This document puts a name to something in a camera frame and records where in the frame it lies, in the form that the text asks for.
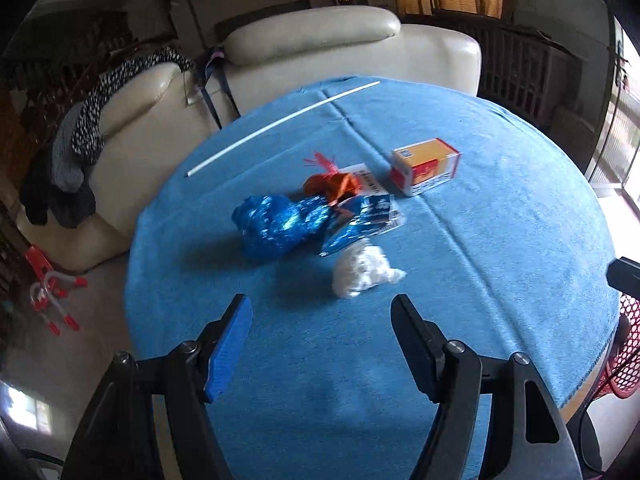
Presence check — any blue table cloth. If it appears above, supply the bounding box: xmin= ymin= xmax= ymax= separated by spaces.
xmin=124 ymin=76 xmax=622 ymax=480

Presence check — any thin white stick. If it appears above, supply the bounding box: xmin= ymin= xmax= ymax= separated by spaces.
xmin=185 ymin=80 xmax=381 ymax=178

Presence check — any white tissue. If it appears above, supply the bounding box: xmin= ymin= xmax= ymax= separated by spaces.
xmin=331 ymin=240 xmax=407 ymax=301

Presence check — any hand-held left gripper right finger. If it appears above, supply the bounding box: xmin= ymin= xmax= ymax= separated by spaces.
xmin=390 ymin=294 xmax=583 ymax=480

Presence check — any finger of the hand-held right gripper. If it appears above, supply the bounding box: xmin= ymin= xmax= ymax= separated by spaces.
xmin=606 ymin=256 xmax=640 ymax=306

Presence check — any blue plastic bag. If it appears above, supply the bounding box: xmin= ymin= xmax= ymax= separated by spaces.
xmin=231 ymin=194 xmax=331 ymax=263

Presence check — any white grey medicine box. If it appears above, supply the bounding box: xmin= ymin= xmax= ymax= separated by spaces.
xmin=345 ymin=162 xmax=391 ymax=197

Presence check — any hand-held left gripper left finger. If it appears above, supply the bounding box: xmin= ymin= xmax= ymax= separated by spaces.
xmin=60 ymin=294 xmax=253 ymax=480

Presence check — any dark garment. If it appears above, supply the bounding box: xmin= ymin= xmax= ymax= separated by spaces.
xmin=20 ymin=160 xmax=98 ymax=228

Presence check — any cream leather sofa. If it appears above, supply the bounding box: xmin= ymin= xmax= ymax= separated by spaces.
xmin=15 ymin=5 xmax=483 ymax=271

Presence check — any blue foil packet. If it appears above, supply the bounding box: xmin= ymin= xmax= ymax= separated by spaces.
xmin=320 ymin=194 xmax=396 ymax=257

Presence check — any dark wooden crib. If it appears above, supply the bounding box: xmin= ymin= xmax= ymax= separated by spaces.
xmin=435 ymin=7 xmax=586 ymax=131

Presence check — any black white patterned garment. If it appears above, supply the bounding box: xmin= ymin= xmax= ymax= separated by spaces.
xmin=70 ymin=47 xmax=193 ymax=163

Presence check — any blue purple strap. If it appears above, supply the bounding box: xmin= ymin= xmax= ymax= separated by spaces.
xmin=192 ymin=47 xmax=241 ymax=131

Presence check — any orange bag with red net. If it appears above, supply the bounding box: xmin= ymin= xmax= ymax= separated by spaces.
xmin=302 ymin=150 xmax=363 ymax=208

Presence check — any sliding glass door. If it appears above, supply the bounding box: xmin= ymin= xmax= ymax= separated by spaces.
xmin=585 ymin=25 xmax=640 ymax=201

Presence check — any red plastic mesh basket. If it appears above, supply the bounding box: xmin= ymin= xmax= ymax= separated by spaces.
xmin=602 ymin=292 xmax=640 ymax=401

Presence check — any orange yellow carton box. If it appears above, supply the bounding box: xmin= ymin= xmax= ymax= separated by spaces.
xmin=390 ymin=137 xmax=461 ymax=197

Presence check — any grey garment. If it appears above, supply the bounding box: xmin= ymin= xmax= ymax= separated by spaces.
xmin=50 ymin=102 xmax=96 ymax=193

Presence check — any red white toy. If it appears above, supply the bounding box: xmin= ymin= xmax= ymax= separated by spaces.
xmin=25 ymin=245 xmax=88 ymax=336

